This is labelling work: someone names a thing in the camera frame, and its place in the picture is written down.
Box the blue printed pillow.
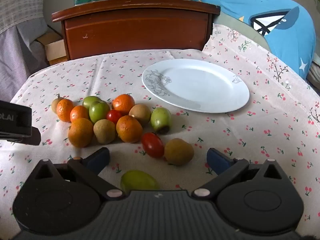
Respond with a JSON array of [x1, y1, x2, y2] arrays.
[[191, 0, 317, 80]]

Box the olive green bedsheet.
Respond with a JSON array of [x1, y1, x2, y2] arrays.
[[212, 12, 273, 53]]

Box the cherry print cloth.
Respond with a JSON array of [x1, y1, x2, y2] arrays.
[[0, 24, 320, 233]]

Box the checked grey cloth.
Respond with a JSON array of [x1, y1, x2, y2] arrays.
[[0, 0, 54, 34]]

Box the red cherry tomato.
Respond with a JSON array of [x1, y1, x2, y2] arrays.
[[106, 109, 123, 124], [141, 132, 165, 159]]

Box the brown wooden nightstand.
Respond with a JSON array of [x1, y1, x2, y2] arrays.
[[52, 0, 221, 61]]

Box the cardboard box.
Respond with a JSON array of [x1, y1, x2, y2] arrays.
[[36, 31, 68, 66]]

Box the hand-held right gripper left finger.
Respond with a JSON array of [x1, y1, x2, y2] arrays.
[[25, 147, 127, 200]]

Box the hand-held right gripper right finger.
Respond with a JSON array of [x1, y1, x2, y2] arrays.
[[192, 148, 292, 200]]

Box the green jujube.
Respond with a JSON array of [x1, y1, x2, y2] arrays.
[[150, 107, 172, 134], [82, 96, 101, 109], [120, 170, 160, 195], [89, 100, 111, 125]]

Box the white oval plate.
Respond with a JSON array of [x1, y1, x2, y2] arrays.
[[142, 59, 250, 113]]

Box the pale purple cloth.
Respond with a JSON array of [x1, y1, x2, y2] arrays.
[[0, 26, 49, 103]]

